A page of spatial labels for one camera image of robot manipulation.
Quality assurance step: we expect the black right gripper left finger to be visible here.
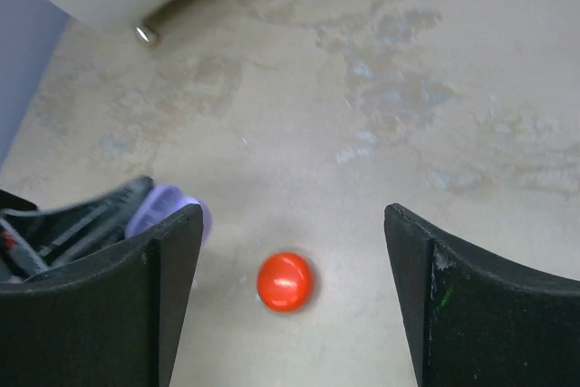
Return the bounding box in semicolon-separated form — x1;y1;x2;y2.
1;205;203;386

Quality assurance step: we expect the lilac earbud charging case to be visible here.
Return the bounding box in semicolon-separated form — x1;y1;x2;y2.
124;185;212;243

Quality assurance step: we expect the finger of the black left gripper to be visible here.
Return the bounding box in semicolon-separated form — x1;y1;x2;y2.
1;176;154;276

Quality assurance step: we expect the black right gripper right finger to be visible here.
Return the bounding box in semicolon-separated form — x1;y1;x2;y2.
384;204;579;386

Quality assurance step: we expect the orange earbud charging case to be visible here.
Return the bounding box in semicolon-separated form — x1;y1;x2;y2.
256;251;314;313

